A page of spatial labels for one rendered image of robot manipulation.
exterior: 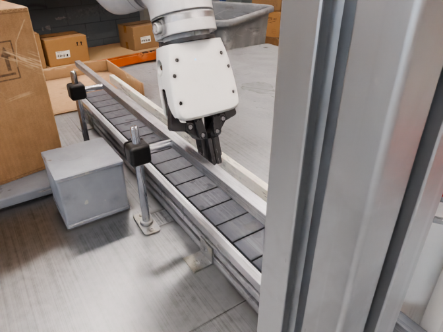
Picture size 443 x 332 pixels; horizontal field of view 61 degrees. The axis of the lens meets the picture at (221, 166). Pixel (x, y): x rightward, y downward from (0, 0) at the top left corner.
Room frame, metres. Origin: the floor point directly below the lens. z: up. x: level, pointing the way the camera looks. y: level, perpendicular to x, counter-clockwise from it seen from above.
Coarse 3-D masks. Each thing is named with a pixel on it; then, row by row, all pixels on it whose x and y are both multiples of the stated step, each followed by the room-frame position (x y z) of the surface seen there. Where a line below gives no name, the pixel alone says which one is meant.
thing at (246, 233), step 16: (96, 96) 0.88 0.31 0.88; (112, 112) 0.78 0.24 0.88; (128, 112) 0.78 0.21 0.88; (128, 128) 0.69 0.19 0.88; (144, 128) 0.69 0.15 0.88; (160, 160) 0.56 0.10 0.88; (176, 160) 0.56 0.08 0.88; (176, 176) 0.51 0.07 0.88; (192, 176) 0.51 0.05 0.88; (192, 192) 0.46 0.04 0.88; (208, 192) 0.46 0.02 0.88; (224, 192) 0.46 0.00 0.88; (208, 208) 0.43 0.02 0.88; (224, 208) 0.42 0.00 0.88; (240, 208) 0.42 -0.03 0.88; (224, 224) 0.39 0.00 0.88; (240, 224) 0.39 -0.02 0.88; (256, 224) 0.39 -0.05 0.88; (240, 240) 0.36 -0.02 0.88; (256, 240) 0.36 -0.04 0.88; (256, 256) 0.33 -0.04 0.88
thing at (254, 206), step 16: (80, 64) 0.87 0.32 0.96; (96, 80) 0.76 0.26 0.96; (112, 96) 0.68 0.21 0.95; (144, 112) 0.58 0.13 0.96; (160, 128) 0.51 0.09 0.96; (176, 144) 0.47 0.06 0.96; (192, 160) 0.43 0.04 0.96; (208, 176) 0.39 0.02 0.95; (224, 176) 0.38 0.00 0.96; (240, 192) 0.34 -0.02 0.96; (256, 208) 0.32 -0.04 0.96; (400, 320) 0.18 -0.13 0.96
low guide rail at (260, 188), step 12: (120, 84) 0.87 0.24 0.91; (132, 96) 0.81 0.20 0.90; (144, 108) 0.76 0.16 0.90; (156, 108) 0.71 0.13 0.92; (180, 132) 0.62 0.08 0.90; (192, 144) 0.58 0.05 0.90; (228, 156) 0.51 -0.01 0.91; (228, 168) 0.49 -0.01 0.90; (240, 168) 0.48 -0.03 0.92; (240, 180) 0.47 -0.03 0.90; (252, 180) 0.44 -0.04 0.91; (264, 192) 0.42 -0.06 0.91
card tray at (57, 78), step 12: (48, 72) 1.15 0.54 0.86; (60, 72) 1.17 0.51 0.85; (96, 72) 1.23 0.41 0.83; (108, 72) 1.23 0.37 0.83; (120, 72) 1.15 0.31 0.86; (48, 84) 1.11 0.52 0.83; (60, 84) 1.11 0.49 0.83; (84, 84) 1.11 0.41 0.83; (132, 84) 1.07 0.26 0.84; (60, 96) 1.00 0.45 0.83; (144, 96) 1.01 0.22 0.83; (60, 108) 0.92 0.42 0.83; (72, 108) 0.92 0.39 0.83
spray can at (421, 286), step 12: (432, 228) 0.20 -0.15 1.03; (432, 240) 0.20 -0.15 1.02; (432, 252) 0.20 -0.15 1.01; (420, 264) 0.20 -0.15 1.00; (432, 264) 0.20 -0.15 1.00; (420, 276) 0.20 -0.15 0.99; (432, 276) 0.20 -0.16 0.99; (420, 288) 0.20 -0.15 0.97; (432, 288) 0.20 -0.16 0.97; (408, 300) 0.20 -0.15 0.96; (420, 300) 0.20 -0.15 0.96; (408, 312) 0.20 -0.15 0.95; (420, 312) 0.20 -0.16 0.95
